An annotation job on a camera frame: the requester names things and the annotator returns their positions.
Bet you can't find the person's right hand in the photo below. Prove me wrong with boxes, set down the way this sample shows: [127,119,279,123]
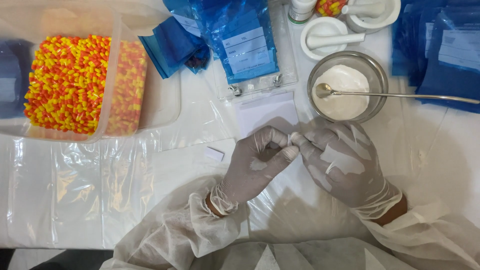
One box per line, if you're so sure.
[290,121,404,220]

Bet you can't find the person's left hand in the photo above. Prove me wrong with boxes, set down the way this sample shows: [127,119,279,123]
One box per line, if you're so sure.
[210,125,301,216]

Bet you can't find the folded white paper packet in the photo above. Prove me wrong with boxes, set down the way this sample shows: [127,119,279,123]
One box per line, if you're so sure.
[203,146,225,163]

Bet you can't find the white powder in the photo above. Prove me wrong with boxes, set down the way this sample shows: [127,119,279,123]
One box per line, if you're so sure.
[312,64,370,121]

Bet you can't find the stack of white paper sheets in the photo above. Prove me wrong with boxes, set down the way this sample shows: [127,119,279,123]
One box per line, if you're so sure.
[234,91,300,139]

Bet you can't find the white disposable gown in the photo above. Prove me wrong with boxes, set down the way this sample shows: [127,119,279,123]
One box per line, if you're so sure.
[99,174,480,270]

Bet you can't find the steel bowl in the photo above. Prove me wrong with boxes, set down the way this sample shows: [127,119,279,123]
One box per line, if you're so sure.
[307,51,389,124]

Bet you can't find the long metal spoon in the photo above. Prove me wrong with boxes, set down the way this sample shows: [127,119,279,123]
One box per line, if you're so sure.
[315,83,480,105]

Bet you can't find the clear plastic container lid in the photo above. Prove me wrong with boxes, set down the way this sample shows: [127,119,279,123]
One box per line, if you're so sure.
[112,0,182,131]

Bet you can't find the clear acrylic board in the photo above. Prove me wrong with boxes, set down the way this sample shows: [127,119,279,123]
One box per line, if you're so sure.
[210,0,299,101]

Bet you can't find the long white pestle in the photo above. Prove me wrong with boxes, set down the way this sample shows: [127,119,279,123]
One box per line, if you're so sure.
[305,32,366,50]

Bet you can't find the stack of labelled blue bags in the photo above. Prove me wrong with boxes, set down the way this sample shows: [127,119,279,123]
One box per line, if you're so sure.
[162,0,280,85]

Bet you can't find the heap of blue plastic bags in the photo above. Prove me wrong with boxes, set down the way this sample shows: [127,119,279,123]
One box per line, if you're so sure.
[391,0,480,114]

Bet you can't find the small white mortar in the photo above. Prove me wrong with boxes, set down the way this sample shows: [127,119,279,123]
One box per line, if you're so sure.
[300,17,349,61]

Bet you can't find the folded blue plastic bags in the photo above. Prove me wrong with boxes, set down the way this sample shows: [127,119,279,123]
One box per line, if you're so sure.
[138,16,211,79]

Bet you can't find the large white mortar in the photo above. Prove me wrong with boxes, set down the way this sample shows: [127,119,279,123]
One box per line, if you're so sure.
[345,0,402,34]

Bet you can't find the short white pestle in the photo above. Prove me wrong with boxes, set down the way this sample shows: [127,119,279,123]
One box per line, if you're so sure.
[340,2,387,19]

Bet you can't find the small tub of capsules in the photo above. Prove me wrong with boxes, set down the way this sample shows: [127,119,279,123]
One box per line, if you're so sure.
[315,0,349,18]

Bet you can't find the white medicine bottle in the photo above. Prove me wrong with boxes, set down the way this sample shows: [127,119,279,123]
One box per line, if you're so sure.
[287,0,317,26]

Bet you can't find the clear plastic table sheet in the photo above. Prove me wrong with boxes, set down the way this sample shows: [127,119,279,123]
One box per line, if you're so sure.
[0,0,480,250]

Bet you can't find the heap of orange yellow capsules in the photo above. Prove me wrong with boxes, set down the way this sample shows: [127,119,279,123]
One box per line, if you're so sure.
[23,34,148,137]

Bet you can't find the clear plastic container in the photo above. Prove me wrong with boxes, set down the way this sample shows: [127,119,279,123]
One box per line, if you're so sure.
[0,2,149,144]

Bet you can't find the blue bag behind container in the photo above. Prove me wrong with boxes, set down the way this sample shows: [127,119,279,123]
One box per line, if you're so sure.
[0,39,34,120]

